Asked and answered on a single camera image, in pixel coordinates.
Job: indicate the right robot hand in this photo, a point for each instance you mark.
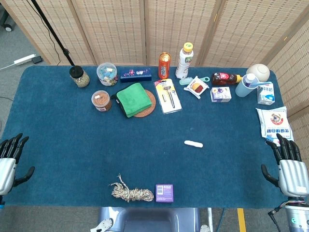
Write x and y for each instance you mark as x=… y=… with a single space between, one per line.
x=293 y=176

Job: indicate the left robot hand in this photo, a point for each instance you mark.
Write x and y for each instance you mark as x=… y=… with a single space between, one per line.
x=7 y=174

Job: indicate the small white tube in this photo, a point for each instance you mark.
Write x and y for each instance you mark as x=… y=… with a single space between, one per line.
x=193 y=144

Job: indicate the blue binder clip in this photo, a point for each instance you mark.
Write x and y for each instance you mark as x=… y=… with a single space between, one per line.
x=270 y=138

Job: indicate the white sugar bag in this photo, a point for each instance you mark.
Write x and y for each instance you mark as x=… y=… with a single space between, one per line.
x=275 y=120

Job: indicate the blue table mat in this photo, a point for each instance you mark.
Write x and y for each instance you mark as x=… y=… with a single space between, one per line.
x=72 y=145

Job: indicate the white blue milk carton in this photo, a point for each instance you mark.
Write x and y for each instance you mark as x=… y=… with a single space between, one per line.
x=265 y=94

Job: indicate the light blue cup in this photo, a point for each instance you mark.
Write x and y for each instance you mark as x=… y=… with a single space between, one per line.
x=242 y=90

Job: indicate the small white bottle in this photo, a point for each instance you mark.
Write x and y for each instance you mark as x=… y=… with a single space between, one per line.
x=249 y=78

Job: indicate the purple white carton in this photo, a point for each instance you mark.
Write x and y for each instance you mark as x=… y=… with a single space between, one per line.
x=220 y=94

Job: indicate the beige bowl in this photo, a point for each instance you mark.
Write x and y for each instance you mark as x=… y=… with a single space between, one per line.
x=258 y=71

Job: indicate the white power strip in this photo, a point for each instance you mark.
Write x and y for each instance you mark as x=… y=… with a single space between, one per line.
x=24 y=59

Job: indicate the black power adapter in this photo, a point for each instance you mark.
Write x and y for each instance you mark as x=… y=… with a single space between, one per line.
x=37 y=59

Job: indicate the clear jar rubber bands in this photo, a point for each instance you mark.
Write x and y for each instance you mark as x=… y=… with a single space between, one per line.
x=101 y=100

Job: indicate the brown sauce bottle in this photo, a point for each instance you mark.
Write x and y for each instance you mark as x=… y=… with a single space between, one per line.
x=223 y=79

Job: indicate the glass jar black lid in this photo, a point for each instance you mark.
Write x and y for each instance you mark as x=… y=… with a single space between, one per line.
x=80 y=77

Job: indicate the purple wrapped box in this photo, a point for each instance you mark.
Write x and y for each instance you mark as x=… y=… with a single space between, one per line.
x=164 y=193

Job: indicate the black pouch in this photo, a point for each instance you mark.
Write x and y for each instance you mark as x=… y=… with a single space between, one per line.
x=114 y=97

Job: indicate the white snack packet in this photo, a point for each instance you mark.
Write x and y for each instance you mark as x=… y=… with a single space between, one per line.
x=196 y=87

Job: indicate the clear jar of clips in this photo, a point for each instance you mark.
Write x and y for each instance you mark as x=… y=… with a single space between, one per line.
x=107 y=73

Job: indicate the teal small brush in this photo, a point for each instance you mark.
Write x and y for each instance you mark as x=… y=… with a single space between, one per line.
x=186 y=80

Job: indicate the black tripod pole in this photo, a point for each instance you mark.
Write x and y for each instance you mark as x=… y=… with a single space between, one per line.
x=55 y=38

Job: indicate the black chair caster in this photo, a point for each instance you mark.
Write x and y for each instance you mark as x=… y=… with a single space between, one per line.
x=7 y=27

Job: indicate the green folded towel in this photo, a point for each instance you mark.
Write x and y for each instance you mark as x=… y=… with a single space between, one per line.
x=134 y=99

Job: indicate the razor blister pack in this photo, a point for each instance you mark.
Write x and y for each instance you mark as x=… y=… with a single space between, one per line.
x=167 y=96

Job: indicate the grey robot torso base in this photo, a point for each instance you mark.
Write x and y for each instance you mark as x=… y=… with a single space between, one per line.
x=149 y=220

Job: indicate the white bottle yellow cap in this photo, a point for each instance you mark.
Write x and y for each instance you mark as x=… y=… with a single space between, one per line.
x=183 y=65

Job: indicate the dark blue rectangular box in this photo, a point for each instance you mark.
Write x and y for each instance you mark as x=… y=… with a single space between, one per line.
x=135 y=75

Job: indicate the round woven coaster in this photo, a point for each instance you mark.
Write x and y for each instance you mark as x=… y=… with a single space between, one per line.
x=151 y=96

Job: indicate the orange drink can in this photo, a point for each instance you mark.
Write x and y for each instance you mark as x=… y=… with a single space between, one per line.
x=164 y=67

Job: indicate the woven folding screen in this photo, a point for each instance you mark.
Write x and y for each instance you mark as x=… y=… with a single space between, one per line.
x=116 y=29

